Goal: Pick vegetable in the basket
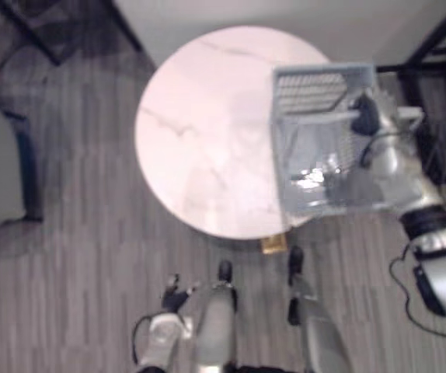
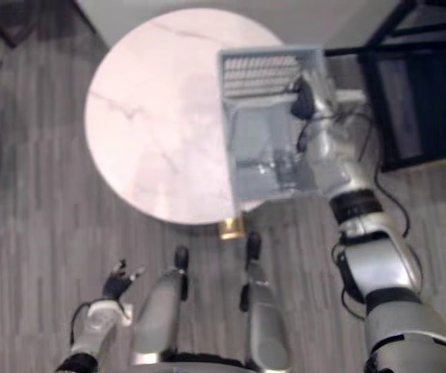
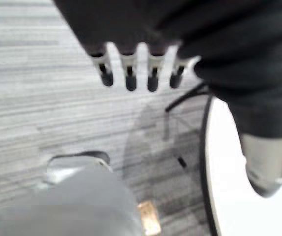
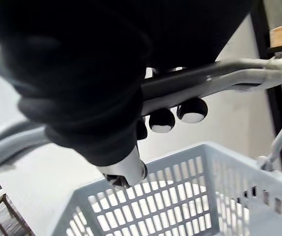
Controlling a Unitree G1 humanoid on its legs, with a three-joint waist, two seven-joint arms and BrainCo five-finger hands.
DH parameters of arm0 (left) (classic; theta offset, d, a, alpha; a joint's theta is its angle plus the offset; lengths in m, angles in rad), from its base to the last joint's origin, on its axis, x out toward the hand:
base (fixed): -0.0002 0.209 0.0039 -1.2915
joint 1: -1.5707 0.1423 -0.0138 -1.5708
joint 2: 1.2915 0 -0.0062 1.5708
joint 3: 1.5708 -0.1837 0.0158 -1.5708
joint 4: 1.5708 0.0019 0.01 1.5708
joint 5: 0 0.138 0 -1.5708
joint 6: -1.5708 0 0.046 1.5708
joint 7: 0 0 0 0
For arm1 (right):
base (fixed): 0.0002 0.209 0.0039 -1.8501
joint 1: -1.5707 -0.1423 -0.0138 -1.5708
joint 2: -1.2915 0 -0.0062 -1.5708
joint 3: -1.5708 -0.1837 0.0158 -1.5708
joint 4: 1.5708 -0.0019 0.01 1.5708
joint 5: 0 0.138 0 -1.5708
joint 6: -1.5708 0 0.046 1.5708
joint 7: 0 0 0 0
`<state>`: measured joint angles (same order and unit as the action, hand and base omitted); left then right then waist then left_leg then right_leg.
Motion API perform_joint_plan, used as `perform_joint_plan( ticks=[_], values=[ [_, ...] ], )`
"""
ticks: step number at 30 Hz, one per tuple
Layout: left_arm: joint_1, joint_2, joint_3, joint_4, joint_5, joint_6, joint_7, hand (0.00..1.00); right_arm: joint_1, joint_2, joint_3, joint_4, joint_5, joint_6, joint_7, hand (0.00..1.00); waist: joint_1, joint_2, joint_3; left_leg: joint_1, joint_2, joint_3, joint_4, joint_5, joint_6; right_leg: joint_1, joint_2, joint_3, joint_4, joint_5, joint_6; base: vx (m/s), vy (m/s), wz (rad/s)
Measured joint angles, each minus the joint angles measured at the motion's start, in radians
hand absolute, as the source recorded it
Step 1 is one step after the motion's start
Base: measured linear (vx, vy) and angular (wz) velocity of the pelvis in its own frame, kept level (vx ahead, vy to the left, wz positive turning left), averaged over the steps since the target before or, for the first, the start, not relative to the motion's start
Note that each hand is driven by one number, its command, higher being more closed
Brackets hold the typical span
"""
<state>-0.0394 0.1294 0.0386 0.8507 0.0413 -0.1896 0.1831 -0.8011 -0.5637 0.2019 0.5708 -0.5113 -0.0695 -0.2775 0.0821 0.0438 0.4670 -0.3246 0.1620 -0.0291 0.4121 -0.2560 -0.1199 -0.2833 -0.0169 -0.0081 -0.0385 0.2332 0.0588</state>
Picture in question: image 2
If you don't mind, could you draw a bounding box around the dark crossed frame furniture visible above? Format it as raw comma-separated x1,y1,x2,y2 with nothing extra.
0,0,96,51

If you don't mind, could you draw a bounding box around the silver robot leg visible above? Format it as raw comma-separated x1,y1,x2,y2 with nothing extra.
130,244,191,367
239,230,291,371

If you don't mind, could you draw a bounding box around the gold table base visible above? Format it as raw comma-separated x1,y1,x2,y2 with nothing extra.
218,216,245,239

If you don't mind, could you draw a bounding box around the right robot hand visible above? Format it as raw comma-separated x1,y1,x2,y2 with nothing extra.
286,74,337,153

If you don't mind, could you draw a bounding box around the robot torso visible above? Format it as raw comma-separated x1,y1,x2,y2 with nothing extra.
128,350,249,373

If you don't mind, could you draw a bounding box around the right silver robot leg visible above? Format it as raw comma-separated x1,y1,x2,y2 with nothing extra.
239,230,291,371

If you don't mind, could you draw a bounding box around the black metal frame chair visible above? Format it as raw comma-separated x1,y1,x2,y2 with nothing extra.
322,0,446,173

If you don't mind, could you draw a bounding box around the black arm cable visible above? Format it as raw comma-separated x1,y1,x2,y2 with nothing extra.
357,103,411,239

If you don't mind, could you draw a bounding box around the grey plastic basket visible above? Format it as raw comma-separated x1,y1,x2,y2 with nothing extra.
216,44,368,204

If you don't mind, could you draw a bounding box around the left silver robot leg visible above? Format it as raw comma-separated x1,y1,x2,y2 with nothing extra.
130,244,191,367

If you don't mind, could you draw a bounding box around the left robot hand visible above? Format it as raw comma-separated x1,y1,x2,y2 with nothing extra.
102,259,148,303

